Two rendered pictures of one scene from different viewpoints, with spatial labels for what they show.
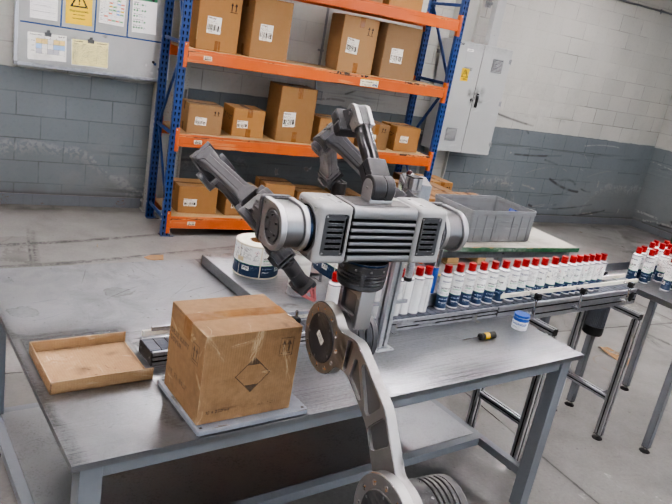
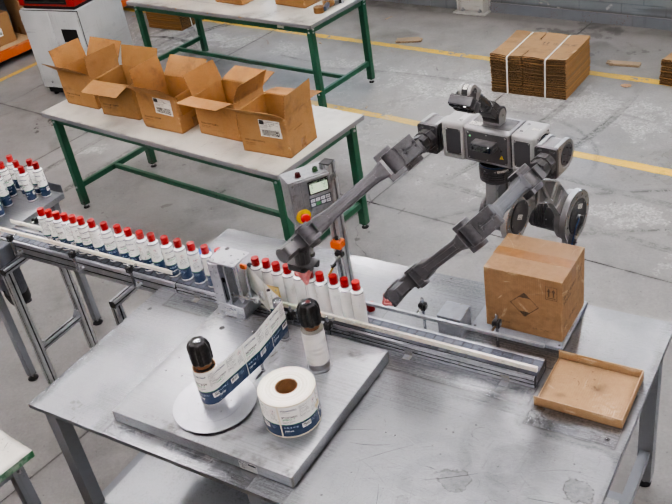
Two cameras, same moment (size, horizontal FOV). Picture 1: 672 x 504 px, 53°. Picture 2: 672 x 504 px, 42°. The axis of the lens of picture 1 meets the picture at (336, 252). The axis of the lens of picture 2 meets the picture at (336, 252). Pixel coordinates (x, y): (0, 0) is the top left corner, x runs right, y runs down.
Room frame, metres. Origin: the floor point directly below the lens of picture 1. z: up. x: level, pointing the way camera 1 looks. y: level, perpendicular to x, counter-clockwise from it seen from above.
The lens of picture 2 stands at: (3.19, 2.58, 3.01)
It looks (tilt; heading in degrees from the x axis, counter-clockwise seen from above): 33 degrees down; 254
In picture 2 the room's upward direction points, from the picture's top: 10 degrees counter-clockwise
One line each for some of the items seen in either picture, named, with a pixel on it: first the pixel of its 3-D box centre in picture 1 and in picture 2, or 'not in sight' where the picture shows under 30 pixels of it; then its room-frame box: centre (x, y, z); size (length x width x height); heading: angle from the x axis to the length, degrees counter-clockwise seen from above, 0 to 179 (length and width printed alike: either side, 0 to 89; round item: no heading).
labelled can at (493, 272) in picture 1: (490, 282); (182, 259); (2.96, -0.72, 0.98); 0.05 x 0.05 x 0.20
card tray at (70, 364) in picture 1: (90, 360); (588, 387); (1.86, 0.68, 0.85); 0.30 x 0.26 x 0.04; 128
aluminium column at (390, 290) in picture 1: (395, 264); (339, 236); (2.39, -0.23, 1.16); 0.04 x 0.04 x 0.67; 38
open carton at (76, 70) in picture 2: not in sight; (87, 73); (3.04, -3.43, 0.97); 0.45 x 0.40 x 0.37; 33
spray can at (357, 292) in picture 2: (332, 297); (358, 302); (2.41, -0.02, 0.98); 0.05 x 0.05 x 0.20
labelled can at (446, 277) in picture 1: (444, 286); not in sight; (2.78, -0.49, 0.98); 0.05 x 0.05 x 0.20
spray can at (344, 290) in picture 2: not in sight; (347, 299); (2.45, -0.06, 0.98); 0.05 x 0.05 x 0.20
